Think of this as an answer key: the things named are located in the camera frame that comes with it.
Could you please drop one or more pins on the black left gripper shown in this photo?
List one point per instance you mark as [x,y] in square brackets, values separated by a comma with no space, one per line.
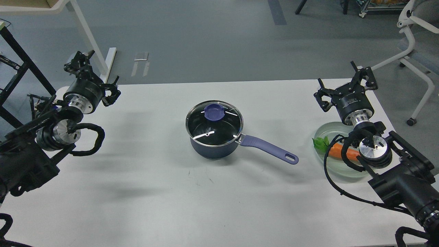
[85,93]

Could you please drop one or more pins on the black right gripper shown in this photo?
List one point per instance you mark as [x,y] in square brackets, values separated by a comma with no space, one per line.
[350,105]

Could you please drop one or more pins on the glass lid blue knob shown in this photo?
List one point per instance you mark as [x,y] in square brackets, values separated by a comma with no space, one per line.
[214,123]

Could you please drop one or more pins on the blue saucepan with handle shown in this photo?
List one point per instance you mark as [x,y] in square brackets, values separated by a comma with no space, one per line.
[218,152]

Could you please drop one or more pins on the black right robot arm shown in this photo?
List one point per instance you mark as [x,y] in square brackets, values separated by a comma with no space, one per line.
[400,175]

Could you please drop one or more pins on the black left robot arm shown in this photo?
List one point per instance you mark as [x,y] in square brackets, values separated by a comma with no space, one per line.
[30,154]

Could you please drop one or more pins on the pale green plate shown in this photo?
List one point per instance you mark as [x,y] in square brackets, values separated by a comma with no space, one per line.
[335,165]

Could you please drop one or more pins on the orange toy carrot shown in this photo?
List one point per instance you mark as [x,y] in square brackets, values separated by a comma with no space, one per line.
[321,145]

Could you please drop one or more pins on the black metal rack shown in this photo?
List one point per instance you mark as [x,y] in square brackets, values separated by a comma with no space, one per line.
[21,69]

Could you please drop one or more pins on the metal cart with casters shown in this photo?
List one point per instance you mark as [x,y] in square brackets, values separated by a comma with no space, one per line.
[379,7]

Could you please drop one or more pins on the white office chair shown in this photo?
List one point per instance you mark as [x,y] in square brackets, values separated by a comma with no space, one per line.
[418,21]

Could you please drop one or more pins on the white desk frame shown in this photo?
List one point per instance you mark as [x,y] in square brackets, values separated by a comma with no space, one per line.
[56,27]

